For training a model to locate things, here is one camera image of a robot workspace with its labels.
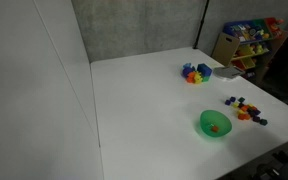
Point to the green plastic bowl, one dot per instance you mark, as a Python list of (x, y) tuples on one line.
[(210, 117)]

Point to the small orange block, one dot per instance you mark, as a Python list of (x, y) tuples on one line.
[(253, 109), (247, 116), (241, 117), (245, 108), (214, 128)]

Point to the small blue block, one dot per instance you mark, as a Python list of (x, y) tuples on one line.
[(232, 99), (257, 112), (228, 102)]

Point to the small yellow block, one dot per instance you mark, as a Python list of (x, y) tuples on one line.
[(235, 104), (240, 112), (250, 105)]

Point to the small green block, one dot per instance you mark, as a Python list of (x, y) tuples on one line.
[(241, 99), (263, 122)]

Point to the large purple foam piece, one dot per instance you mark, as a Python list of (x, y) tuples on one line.
[(187, 71)]

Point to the large orange foam piece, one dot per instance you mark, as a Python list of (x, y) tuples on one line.
[(191, 78)]

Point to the light blue foam piece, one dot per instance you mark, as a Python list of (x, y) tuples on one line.
[(187, 65)]

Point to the large yellow foam piece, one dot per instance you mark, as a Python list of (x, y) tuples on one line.
[(198, 79)]

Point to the large green foam piece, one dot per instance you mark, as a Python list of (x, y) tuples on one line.
[(206, 79)]

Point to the large blue foam cube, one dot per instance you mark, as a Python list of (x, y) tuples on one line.
[(204, 69)]

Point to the grey metal plate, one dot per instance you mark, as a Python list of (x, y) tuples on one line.
[(229, 72)]

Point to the black pole stand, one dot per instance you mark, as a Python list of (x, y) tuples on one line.
[(201, 24)]

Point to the yellow toy bin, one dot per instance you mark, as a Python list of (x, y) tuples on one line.
[(249, 62), (246, 50)]

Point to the blue toy bin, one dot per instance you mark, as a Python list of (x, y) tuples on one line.
[(242, 30)]

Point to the wooden toy shelf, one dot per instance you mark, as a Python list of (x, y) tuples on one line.
[(270, 50)]

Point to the green toy bin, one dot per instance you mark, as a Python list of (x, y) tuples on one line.
[(261, 27)]

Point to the red toy bin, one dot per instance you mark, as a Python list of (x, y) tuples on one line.
[(273, 24)]

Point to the black base platform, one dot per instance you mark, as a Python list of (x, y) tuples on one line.
[(277, 166)]

